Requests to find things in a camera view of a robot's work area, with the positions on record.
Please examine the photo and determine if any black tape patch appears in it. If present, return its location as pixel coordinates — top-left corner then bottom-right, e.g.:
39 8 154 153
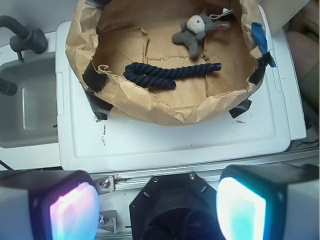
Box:
248 51 274 89
82 61 109 93

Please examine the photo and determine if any gray toy sink basin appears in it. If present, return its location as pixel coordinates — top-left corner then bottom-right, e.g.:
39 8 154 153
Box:
0 56 61 150

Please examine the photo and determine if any blue masking tape strip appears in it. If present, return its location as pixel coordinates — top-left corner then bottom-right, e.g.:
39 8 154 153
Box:
251 22 276 68

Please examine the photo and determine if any gray toy faucet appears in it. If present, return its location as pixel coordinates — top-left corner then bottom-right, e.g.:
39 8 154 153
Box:
0 15 48 62

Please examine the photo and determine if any gray plush animal toy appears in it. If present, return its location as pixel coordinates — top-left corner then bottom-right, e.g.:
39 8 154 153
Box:
171 10 231 59

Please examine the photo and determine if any dark blue twisted rope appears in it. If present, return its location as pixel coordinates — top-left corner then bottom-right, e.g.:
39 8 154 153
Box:
122 62 223 90

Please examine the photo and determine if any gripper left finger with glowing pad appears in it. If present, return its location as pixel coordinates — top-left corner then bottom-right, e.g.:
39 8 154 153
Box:
0 170 100 240

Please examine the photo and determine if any brown paper bag bin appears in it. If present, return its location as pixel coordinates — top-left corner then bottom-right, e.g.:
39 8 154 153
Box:
66 0 264 126

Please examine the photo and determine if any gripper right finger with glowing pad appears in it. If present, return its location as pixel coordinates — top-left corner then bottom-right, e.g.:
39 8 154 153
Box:
216 164 320 240

